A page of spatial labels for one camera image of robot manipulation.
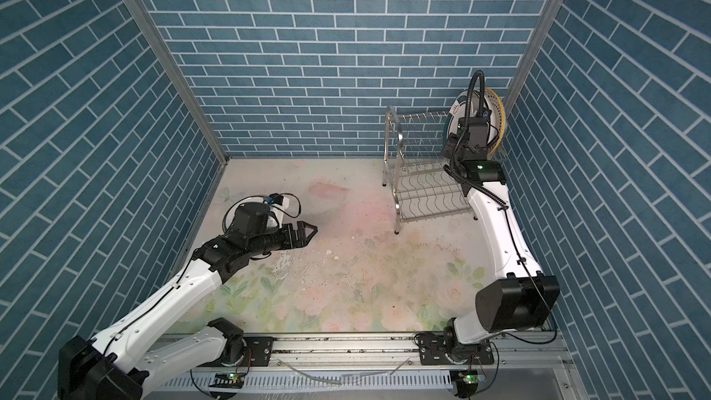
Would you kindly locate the right base circuit board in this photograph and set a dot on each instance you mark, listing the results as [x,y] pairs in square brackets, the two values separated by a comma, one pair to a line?
[468,383]

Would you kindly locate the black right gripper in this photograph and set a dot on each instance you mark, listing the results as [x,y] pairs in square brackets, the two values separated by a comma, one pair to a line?
[451,145]

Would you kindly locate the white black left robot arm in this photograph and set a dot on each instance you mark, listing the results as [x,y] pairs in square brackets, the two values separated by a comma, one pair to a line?
[121,361]

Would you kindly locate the aluminium corner post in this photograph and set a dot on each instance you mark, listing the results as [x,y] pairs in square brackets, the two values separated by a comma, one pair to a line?
[538,36]
[156,42]

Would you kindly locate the left base circuit board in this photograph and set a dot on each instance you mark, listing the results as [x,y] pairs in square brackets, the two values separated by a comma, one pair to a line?
[228,380]

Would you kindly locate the white plate black striped rim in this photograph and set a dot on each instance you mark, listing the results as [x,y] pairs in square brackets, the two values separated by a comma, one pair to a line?
[486,114]

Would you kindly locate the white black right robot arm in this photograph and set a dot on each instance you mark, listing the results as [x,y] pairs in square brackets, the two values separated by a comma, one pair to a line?
[521,296]

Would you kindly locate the aluminium left corner post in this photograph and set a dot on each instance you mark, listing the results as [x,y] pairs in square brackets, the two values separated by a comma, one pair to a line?
[156,42]

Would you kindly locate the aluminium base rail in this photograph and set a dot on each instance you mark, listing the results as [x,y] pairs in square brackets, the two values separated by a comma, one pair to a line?
[295,363]

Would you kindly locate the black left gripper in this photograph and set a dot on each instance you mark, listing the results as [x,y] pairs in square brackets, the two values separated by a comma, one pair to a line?
[301,240]

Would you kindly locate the aluminium right corner post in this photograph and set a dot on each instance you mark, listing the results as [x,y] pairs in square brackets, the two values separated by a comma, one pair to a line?
[538,36]

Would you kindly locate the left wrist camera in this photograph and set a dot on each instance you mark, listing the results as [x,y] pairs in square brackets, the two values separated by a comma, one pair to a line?
[256,215]

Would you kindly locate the yellow rimmed rear plate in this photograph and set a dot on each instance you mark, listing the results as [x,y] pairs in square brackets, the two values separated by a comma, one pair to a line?
[497,120]

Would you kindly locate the stainless steel dish rack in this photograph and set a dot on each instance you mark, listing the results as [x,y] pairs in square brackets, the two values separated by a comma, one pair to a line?
[425,185]

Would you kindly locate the base circuit board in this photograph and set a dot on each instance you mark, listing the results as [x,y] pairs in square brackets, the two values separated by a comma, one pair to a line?
[468,383]
[228,380]

